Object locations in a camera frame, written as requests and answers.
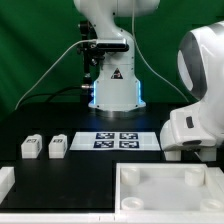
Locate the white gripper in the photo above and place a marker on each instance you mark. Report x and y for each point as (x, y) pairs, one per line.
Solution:
(185, 131)

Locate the white square tabletop part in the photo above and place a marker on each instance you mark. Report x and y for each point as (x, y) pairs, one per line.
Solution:
(163, 187)

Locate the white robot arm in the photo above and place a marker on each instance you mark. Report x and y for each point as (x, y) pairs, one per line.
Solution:
(200, 65)

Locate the white sheet with tags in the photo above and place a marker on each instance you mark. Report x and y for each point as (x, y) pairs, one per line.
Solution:
(131, 141)

